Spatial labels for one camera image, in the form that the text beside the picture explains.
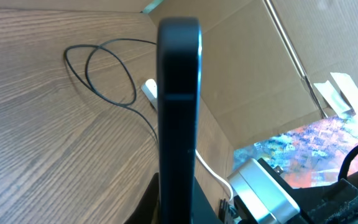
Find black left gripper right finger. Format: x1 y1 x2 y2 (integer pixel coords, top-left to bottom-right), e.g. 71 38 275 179
192 179 223 224

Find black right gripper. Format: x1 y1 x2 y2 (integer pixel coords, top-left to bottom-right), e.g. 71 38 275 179
227 158 358 224

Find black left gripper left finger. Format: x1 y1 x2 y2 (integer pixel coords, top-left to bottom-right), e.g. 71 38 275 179
124 173 160 224

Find black USB charging cable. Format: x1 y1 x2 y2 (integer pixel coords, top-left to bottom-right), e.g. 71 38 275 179
63 37 160 147

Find blue Galaxy smartphone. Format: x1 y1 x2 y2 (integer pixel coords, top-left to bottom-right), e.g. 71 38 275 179
157 17 202 223

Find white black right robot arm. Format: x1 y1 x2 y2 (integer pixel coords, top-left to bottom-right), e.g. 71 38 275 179
219 158 358 223

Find colourful patterned cloth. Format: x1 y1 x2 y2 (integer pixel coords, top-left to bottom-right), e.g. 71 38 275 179
233 113 358 188

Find white power strip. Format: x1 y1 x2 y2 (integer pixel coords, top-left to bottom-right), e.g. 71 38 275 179
141 79 158 110

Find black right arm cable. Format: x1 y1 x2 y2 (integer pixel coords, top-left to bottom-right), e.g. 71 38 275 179
337 134 358 183

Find white power strip cord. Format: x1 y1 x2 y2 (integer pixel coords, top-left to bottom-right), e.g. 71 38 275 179
195 148 234 203

